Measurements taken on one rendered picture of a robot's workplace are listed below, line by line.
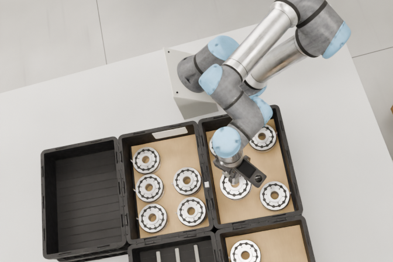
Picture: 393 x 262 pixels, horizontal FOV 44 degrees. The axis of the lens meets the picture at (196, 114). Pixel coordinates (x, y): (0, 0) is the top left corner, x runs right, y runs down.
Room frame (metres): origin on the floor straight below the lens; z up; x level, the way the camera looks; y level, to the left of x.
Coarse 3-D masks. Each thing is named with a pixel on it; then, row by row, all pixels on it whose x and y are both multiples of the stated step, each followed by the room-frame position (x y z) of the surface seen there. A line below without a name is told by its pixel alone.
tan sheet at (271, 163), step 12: (276, 144) 0.51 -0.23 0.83; (252, 156) 0.51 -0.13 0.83; (264, 156) 0.49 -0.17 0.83; (276, 156) 0.47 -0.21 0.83; (216, 168) 0.52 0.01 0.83; (264, 168) 0.44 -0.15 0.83; (276, 168) 0.43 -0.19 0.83; (216, 180) 0.47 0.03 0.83; (264, 180) 0.41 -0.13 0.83; (276, 180) 0.39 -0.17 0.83; (216, 192) 0.43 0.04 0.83; (252, 192) 0.38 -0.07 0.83; (228, 204) 0.38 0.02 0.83; (240, 204) 0.36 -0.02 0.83; (252, 204) 0.34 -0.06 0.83; (288, 204) 0.29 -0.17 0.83; (228, 216) 0.34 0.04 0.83; (240, 216) 0.32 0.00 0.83; (252, 216) 0.30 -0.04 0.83
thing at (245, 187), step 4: (224, 176) 0.43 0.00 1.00; (240, 176) 0.41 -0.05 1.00; (220, 180) 0.42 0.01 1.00; (224, 180) 0.42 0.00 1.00; (244, 180) 0.39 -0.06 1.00; (220, 184) 0.41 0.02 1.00; (224, 184) 0.41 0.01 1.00; (244, 184) 0.38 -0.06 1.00; (248, 184) 0.37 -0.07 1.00; (220, 188) 0.40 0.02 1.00; (224, 188) 0.39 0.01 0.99; (228, 188) 0.39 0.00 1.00; (240, 188) 0.37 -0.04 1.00; (244, 188) 0.37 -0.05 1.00; (248, 188) 0.36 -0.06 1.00; (224, 192) 0.38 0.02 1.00; (228, 192) 0.38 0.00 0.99; (232, 192) 0.37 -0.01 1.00; (236, 192) 0.36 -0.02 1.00; (240, 192) 0.36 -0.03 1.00; (244, 192) 0.35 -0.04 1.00; (228, 196) 0.36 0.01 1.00; (232, 196) 0.36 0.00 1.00; (236, 196) 0.35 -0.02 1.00; (240, 196) 0.35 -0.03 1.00
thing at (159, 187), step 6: (150, 174) 0.58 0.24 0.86; (144, 180) 0.57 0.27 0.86; (150, 180) 0.56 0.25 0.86; (156, 180) 0.56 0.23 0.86; (138, 186) 0.56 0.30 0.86; (156, 186) 0.53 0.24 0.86; (162, 186) 0.52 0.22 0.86; (138, 192) 0.54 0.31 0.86; (156, 192) 0.51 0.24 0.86; (144, 198) 0.51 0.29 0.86; (150, 198) 0.50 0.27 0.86; (156, 198) 0.49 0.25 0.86
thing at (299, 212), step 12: (276, 108) 0.60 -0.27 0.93; (204, 120) 0.67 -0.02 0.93; (204, 144) 0.58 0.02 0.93; (204, 156) 0.54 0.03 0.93; (288, 156) 0.43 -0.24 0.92; (300, 204) 0.26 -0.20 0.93; (216, 216) 0.33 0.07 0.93; (264, 216) 0.27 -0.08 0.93; (276, 216) 0.26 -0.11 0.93; (288, 216) 0.24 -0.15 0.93; (216, 228) 0.30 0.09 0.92
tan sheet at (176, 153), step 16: (144, 144) 0.72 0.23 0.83; (160, 144) 0.69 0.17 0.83; (176, 144) 0.66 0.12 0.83; (192, 144) 0.64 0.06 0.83; (176, 160) 0.61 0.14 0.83; (192, 160) 0.58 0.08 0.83; (160, 176) 0.57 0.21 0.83; (176, 192) 0.49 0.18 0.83; (176, 208) 0.44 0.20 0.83; (176, 224) 0.38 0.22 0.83; (208, 224) 0.34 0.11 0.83
